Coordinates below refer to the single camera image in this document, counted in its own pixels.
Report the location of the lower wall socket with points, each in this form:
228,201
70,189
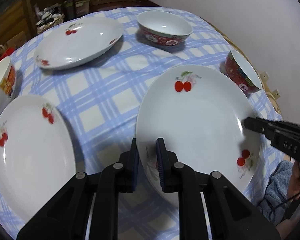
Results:
276,94

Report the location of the wicker basket with items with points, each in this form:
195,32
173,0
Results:
48,19

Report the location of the red paper gift bag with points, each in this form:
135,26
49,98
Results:
5,51

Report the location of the white bowl orange label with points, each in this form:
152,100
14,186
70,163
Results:
7,82

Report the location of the person right hand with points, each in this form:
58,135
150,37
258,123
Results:
288,225

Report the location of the large cherry plate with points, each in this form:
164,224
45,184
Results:
199,112

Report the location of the wall socket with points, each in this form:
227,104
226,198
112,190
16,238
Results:
276,94
265,76

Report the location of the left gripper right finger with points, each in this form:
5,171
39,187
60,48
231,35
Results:
209,205

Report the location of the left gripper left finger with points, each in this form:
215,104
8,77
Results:
86,207

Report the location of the wooden wardrobe cabinet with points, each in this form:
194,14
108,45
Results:
17,7

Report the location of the upper wall socket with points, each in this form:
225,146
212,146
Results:
265,76

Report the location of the red patterned bowl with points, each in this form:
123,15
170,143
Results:
239,69
163,28

